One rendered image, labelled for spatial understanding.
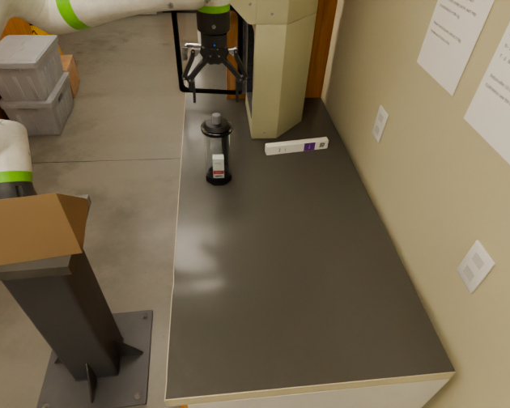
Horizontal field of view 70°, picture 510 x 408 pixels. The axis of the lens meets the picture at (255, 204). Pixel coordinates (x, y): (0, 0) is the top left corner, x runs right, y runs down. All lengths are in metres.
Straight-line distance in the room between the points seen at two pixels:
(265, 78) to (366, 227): 0.68
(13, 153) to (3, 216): 0.20
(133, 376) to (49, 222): 1.07
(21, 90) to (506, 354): 3.41
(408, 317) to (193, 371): 0.58
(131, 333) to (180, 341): 1.12
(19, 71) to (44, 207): 2.42
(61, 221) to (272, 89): 0.90
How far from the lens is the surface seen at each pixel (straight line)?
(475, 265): 1.00
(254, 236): 1.19
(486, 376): 1.06
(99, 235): 2.61
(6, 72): 3.51
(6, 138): 1.27
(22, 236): 1.21
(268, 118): 1.58
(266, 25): 1.43
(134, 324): 2.14
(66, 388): 2.09
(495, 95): 0.95
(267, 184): 1.38
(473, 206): 0.99
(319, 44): 1.90
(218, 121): 1.26
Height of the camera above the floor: 1.83
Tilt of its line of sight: 43 degrees down
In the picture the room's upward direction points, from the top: 3 degrees clockwise
